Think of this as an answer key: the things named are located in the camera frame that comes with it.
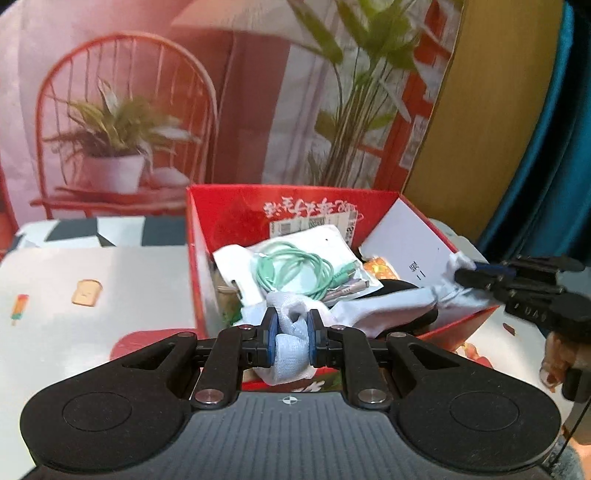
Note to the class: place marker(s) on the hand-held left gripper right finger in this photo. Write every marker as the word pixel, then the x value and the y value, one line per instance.
pixel 312 339

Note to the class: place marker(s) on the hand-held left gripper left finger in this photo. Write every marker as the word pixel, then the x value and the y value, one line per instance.
pixel 271 339

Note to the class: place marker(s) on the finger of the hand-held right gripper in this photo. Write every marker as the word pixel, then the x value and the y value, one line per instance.
pixel 545 304
pixel 545 264

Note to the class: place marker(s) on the light blue cloth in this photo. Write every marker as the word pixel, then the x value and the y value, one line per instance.
pixel 392 304

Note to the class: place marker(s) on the orange floral cloth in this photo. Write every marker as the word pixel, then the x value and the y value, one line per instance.
pixel 381 267

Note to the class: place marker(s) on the black cloth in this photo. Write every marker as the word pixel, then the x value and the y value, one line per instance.
pixel 397 286

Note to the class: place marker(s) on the red strawberry print box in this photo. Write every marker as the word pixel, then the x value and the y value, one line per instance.
pixel 221 217

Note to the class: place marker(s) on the person's right hand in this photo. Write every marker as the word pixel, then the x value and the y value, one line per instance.
pixel 556 357

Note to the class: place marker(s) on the teal curtain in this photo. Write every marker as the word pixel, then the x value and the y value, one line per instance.
pixel 563 161

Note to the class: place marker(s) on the wall poster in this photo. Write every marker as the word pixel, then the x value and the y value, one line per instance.
pixel 231 115

